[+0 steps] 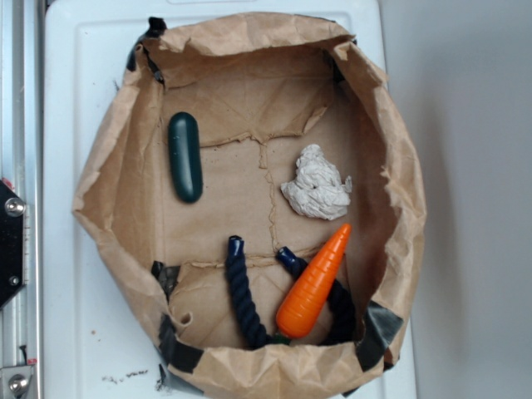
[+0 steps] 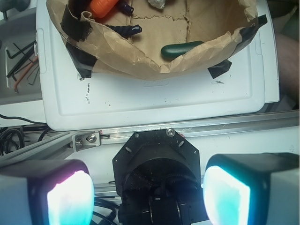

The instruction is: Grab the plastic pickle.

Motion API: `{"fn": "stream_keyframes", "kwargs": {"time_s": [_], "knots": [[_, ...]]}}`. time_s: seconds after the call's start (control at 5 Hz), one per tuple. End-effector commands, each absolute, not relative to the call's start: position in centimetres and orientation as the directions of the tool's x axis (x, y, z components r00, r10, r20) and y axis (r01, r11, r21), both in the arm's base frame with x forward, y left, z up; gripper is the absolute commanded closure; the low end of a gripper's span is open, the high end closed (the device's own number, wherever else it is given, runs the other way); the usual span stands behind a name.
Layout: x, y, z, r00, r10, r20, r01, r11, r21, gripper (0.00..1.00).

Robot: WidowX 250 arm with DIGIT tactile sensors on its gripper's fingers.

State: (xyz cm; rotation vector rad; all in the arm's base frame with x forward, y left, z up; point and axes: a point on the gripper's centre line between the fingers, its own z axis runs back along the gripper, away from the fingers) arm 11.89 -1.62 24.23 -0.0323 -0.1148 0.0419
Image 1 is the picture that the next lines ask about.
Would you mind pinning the dark green plastic pickle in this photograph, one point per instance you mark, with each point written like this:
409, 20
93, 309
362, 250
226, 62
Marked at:
184, 157

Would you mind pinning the crumpled white paper ball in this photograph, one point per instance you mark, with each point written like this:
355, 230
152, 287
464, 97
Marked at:
317, 191

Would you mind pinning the orange plastic carrot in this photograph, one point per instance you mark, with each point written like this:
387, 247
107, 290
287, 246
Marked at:
301, 307

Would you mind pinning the brown paper bag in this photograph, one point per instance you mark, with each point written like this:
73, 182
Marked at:
262, 86

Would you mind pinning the white plastic tray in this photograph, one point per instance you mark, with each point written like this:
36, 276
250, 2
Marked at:
92, 344

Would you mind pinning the black metal bracket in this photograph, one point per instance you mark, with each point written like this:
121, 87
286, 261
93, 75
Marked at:
13, 243

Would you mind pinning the aluminium frame rail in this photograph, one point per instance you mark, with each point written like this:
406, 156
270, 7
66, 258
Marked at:
22, 73

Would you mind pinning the silver corner bracket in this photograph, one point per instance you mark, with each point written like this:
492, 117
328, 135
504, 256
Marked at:
17, 382

